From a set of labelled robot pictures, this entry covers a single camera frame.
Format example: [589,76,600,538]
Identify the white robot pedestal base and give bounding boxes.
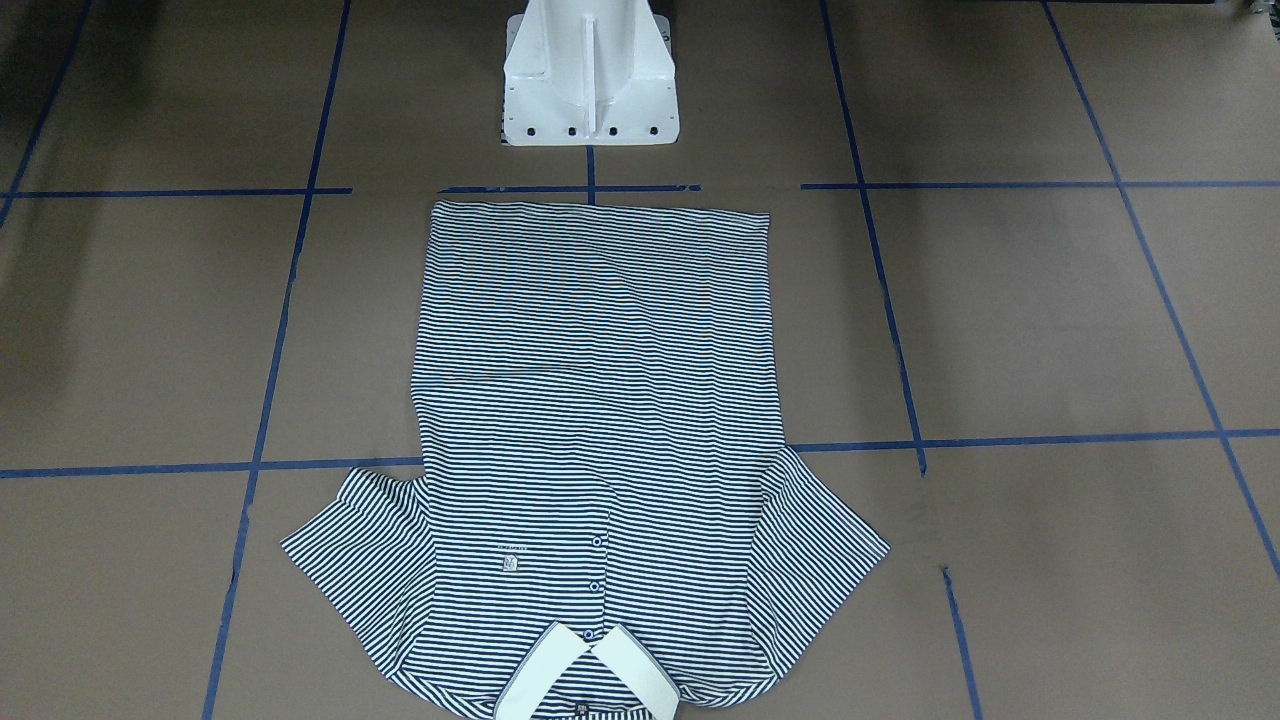
[500,1,681,147]

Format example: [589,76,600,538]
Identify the navy white striped polo shirt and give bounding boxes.
[282,201,890,719]

